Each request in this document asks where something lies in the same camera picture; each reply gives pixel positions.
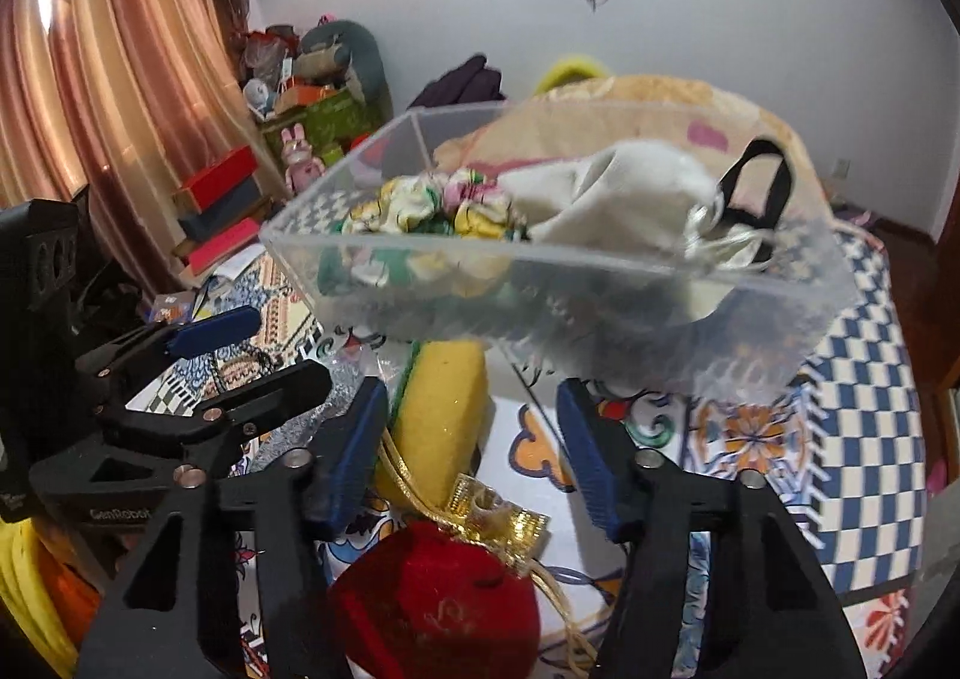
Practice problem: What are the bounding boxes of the floral patterned cloth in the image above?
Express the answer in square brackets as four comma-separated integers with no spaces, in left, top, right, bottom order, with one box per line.
[317,169,529,297]

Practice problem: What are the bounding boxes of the dark purple clothing pile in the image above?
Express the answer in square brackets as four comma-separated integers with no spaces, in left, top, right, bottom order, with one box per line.
[410,53,505,108]

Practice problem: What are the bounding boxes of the red velvet pouch gold trim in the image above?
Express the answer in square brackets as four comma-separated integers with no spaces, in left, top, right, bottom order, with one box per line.
[327,471,594,679]

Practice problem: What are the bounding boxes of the grey plush toy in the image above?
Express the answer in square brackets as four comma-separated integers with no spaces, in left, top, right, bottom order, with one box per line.
[293,19,387,107]

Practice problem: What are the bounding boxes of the green gift box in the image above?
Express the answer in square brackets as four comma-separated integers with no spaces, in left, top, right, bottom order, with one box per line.
[260,89,384,162]

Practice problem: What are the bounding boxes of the pink orange curtain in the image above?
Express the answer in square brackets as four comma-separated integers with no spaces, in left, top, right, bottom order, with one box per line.
[2,0,285,295]

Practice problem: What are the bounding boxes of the yellow green sponge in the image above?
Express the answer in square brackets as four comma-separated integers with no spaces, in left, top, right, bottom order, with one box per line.
[391,339,488,508]

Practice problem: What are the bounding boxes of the pink bunny plush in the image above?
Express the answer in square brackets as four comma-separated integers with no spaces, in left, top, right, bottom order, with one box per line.
[281,123,325,196]

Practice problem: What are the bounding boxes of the white drawstring bag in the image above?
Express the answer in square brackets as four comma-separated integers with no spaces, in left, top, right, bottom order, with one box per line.
[498,139,771,269]

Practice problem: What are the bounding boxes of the white tote bag black handles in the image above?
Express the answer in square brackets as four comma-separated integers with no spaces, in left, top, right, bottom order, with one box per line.
[669,136,796,326]

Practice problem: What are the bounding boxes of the yellow fluffy ring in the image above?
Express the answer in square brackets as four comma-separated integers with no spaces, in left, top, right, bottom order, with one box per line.
[532,53,610,97]

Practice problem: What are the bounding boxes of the beige floral blanket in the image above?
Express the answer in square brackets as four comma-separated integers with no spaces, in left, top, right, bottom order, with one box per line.
[431,74,832,222]

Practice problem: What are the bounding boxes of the clear plastic storage box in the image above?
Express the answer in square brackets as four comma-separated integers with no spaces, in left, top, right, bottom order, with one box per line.
[262,103,857,403]

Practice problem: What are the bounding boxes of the red box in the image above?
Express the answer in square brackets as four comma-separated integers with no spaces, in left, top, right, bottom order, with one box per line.
[172,146,257,216]

